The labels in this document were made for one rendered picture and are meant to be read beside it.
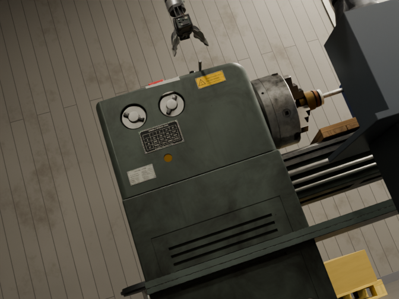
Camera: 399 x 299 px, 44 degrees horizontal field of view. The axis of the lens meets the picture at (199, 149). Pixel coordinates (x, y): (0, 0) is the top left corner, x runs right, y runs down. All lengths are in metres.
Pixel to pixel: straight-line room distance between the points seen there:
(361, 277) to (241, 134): 2.74
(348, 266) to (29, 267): 2.91
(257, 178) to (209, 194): 0.18
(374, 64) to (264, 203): 0.61
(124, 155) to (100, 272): 3.23
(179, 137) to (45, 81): 3.89
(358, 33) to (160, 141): 0.78
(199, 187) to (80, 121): 3.67
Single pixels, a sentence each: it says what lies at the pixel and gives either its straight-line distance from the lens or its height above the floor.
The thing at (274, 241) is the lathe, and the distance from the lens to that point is 1.74.
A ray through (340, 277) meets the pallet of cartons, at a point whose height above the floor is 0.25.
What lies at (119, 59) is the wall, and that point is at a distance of 5.63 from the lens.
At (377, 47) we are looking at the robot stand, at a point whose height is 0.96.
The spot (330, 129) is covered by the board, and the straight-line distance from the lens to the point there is 1.98.
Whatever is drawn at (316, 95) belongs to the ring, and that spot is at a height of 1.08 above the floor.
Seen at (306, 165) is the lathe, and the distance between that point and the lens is 1.94.
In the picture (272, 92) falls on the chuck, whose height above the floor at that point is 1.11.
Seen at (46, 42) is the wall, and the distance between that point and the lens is 5.84.
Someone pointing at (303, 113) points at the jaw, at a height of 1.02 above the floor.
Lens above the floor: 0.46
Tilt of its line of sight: 16 degrees up
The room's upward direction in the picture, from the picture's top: 19 degrees counter-clockwise
